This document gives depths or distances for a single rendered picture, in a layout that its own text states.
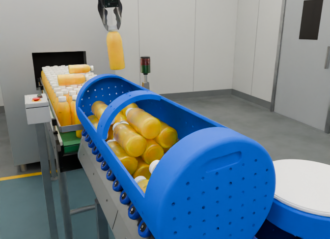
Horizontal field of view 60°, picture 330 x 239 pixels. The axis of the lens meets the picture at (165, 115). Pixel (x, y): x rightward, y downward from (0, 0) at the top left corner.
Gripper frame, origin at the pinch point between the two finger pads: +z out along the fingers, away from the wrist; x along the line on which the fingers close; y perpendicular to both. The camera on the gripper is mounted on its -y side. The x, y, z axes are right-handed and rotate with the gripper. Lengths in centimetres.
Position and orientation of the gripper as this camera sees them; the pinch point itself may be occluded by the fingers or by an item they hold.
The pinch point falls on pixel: (112, 26)
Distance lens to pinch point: 130.0
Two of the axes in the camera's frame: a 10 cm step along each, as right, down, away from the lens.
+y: 2.6, 4.3, -8.6
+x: 9.6, -1.6, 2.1
